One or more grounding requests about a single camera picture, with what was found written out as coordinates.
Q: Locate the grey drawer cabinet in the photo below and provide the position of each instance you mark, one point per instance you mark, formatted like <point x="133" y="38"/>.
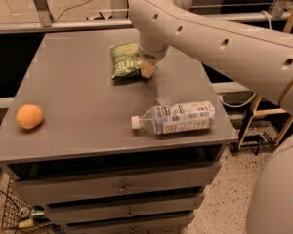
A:
<point x="84" y="163"/>

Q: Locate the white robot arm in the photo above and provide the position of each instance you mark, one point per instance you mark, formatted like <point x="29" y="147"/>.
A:
<point x="259" y="59"/>

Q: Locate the yellow metal stand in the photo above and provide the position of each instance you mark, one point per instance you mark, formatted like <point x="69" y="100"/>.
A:
<point x="244" y="140"/>

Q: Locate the black wire basket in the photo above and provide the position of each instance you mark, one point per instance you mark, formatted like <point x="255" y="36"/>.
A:
<point x="11" y="220"/>

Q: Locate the green jalapeno chip bag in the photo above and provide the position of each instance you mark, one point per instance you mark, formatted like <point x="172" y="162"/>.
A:
<point x="126" y="61"/>

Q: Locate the clear plastic water bottle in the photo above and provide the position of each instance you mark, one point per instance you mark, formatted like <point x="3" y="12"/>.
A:
<point x="177" y="118"/>

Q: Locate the orange fruit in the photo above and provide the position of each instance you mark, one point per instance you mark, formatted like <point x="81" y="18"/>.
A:
<point x="29" y="116"/>

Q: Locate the grey metal railing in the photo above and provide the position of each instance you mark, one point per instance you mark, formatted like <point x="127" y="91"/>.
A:
<point x="17" y="16"/>

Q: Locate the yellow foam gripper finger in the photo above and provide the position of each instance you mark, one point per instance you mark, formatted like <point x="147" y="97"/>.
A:
<point x="147" y="69"/>

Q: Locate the green soda can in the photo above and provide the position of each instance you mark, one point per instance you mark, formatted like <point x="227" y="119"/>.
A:
<point x="35" y="212"/>

